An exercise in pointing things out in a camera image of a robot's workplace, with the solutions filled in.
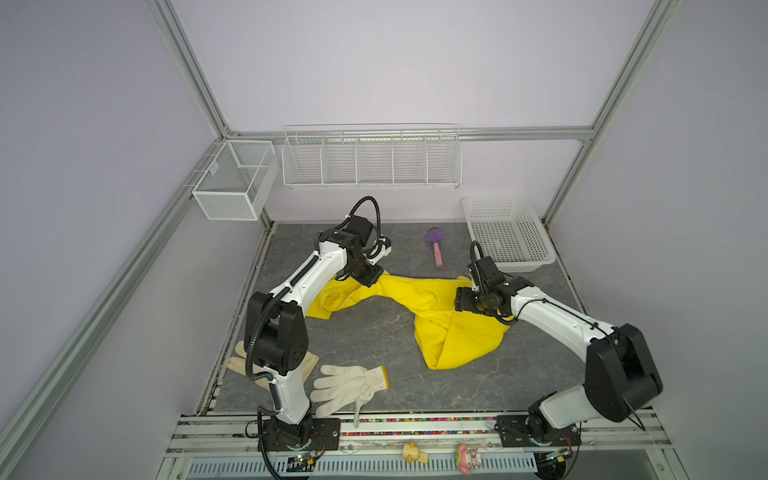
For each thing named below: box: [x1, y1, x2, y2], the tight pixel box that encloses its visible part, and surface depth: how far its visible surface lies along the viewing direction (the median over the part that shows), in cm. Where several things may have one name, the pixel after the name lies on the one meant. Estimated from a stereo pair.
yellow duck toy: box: [402, 441, 429, 464], surface depth 70 cm
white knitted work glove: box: [310, 365, 390, 429], surface depth 82 cm
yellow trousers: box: [306, 273, 511, 370], surface depth 90 cm
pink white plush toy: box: [455, 444, 482, 476], surface depth 69 cm
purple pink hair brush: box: [426, 226, 445, 267], surface depth 114 cm
